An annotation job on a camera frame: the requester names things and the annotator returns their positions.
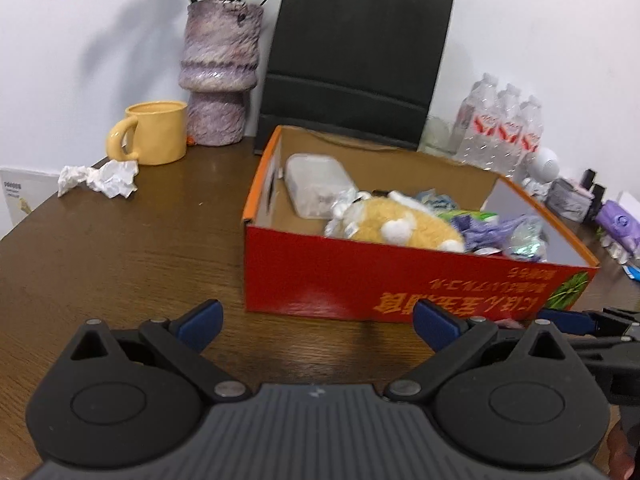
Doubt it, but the purple cloth pouch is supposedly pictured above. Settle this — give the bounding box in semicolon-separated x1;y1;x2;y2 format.
459;214;523;252

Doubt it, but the black paper bag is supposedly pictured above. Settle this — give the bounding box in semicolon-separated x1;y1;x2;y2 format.
254;0;456;156

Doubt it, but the yellow mug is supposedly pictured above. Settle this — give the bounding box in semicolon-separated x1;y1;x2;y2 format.
106;101;189;166

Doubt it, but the clear plastic container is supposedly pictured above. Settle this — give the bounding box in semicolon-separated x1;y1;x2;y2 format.
284;153;359;220

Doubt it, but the purple tissue pack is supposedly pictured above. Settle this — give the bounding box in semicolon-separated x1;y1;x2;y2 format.
596;200;640;253

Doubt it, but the clear glass jar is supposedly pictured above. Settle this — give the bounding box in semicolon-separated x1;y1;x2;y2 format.
424;116;457;154

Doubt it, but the shiny foil bag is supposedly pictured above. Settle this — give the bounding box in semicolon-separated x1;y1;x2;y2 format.
504;219;548;262

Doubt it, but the purple ceramic vase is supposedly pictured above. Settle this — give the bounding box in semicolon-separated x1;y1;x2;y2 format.
179;0;265;147

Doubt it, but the small grey box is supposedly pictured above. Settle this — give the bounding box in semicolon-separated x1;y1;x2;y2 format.
546;177;593;223

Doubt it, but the row of small white bottles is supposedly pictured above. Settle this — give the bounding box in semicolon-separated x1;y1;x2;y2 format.
601;236;634;264

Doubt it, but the person's right hand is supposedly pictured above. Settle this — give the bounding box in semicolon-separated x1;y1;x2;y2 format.
606;424;640;480

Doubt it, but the white robot figurine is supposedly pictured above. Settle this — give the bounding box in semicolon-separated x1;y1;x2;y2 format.
522;146;561;196

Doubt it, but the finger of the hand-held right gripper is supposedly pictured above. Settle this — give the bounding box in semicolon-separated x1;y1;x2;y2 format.
537;306;640;342

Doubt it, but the yellow and white plush toy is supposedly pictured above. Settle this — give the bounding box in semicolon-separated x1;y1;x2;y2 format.
325;191;466;253

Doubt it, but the white booklet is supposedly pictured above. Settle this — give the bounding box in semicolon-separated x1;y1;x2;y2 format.
0;167;62;241

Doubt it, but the blue and white packet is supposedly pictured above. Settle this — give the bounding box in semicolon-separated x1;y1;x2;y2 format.
415;188;459;212

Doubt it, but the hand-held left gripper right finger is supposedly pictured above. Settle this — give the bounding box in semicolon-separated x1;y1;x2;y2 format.
384;297;568;402

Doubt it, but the crumpled white paper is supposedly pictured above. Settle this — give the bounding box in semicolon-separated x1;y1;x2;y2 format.
57;160;139;199

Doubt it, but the red cardboard box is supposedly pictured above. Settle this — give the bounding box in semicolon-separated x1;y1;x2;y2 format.
242;125;601;322

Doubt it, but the green packet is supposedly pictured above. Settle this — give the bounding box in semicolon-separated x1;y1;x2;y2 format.
440;209;501;222

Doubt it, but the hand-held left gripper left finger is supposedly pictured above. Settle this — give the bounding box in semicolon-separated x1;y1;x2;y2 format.
69;299;252;403

